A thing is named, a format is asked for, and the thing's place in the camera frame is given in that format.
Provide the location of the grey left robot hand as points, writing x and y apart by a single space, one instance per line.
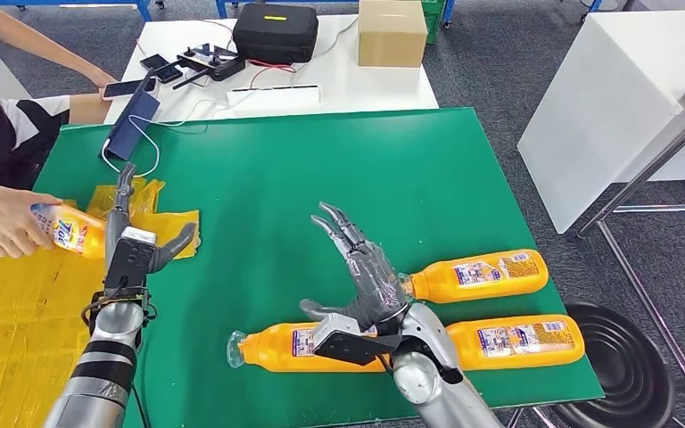
122 189

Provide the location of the person's left hand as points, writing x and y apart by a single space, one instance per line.
103 78

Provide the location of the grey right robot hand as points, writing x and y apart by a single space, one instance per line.
378 283

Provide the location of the person's right hand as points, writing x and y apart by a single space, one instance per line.
5 218

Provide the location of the orange bottle with blue logo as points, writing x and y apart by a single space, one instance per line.
85 236

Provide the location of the orange bottle with label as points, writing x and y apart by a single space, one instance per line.
514 342
271 348
496 277

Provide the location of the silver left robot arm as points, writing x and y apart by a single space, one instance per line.
115 325

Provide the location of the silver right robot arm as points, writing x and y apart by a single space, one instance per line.
431 378

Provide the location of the person's left forearm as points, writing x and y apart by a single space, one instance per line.
35 40

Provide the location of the smartphone with pale screen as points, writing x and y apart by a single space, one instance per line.
124 88

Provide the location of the black smartphone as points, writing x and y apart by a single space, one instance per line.
168 74
153 61

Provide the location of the blue tablet cover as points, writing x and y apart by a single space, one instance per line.
132 124

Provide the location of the green table board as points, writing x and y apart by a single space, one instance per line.
407 177

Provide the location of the yellow tape sheet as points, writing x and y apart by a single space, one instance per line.
23 331

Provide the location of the black remote controller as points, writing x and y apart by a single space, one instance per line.
218 66

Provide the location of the blue metal rack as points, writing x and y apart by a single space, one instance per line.
220 7

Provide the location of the white power strip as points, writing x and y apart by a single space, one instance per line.
271 97

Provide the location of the black carrying case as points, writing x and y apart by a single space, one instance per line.
274 35

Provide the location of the cardboard box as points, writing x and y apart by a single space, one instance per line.
392 35

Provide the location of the black round stool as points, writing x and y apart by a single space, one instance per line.
614 366

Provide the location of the green plastic crate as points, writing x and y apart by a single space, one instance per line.
432 20

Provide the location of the large white table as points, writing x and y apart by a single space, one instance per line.
602 106

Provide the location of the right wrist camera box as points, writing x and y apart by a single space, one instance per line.
348 345

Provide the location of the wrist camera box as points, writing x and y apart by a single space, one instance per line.
348 345
130 260

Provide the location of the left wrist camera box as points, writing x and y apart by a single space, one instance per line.
130 260

